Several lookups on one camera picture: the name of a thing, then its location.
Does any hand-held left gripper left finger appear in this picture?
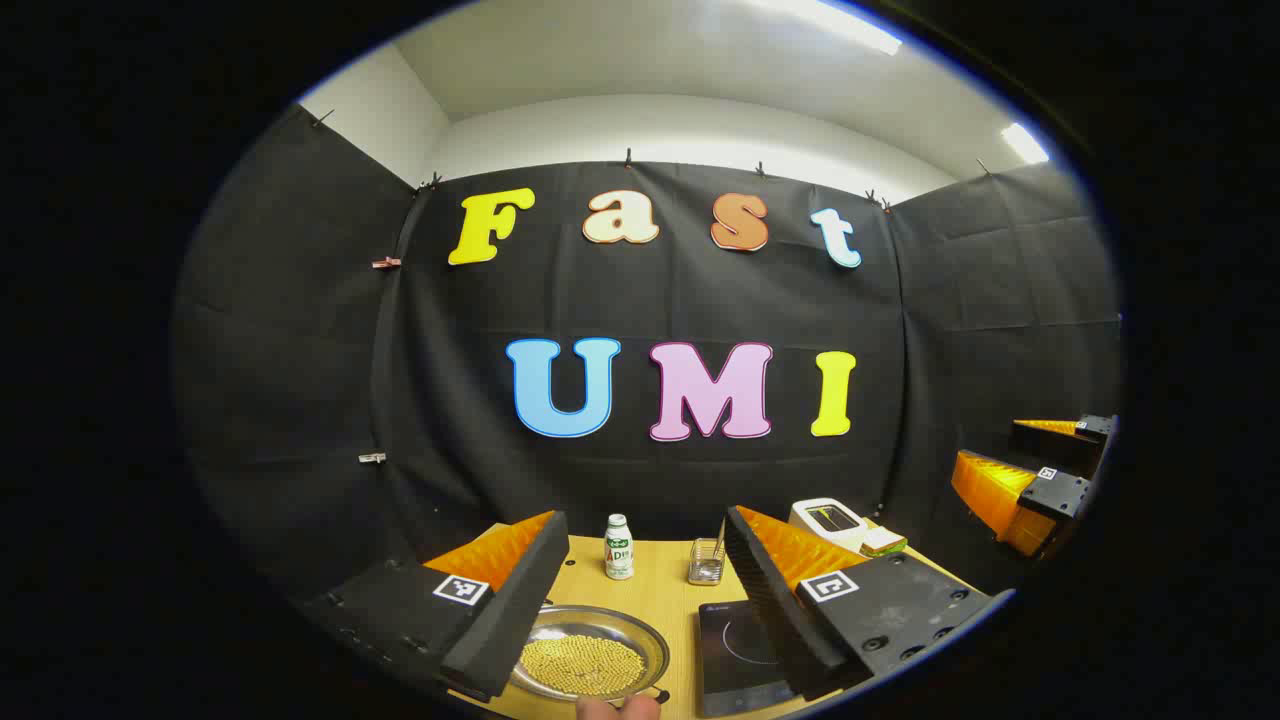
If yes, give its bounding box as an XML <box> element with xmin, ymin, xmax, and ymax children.
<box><xmin>300</xmin><ymin>510</ymin><xmax>571</xmax><ymax>701</ymax></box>

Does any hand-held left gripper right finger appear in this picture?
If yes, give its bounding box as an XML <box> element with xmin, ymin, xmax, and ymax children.
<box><xmin>722</xmin><ymin>505</ymin><xmax>1016</xmax><ymax>701</ymax></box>

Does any black induction cooktop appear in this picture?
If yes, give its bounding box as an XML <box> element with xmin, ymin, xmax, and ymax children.
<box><xmin>697</xmin><ymin>598</ymin><xmax>801</xmax><ymax>718</ymax></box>

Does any stainless steel pot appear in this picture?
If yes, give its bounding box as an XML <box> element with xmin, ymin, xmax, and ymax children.
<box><xmin>510</xmin><ymin>604</ymin><xmax>673</xmax><ymax>704</ymax></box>

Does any pile of yellow soybeans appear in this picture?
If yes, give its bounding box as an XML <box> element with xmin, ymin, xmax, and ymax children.
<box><xmin>520</xmin><ymin>635</ymin><xmax>646</xmax><ymax>698</ymax></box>

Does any white toaster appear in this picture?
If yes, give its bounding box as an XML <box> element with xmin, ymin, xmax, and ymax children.
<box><xmin>788</xmin><ymin>497</ymin><xmax>873</xmax><ymax>551</ymax></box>

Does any white plastic drink bottle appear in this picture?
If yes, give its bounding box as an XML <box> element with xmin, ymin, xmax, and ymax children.
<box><xmin>604</xmin><ymin>513</ymin><xmax>635</xmax><ymax>581</ymax></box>

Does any short ceiling light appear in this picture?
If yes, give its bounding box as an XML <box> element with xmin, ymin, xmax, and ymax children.
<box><xmin>1000</xmin><ymin>122</ymin><xmax>1049</xmax><ymax>164</ymax></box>

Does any metal wire basket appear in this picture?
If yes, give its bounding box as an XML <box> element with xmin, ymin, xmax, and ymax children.
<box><xmin>687</xmin><ymin>537</ymin><xmax>728</xmax><ymax>586</ymax></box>

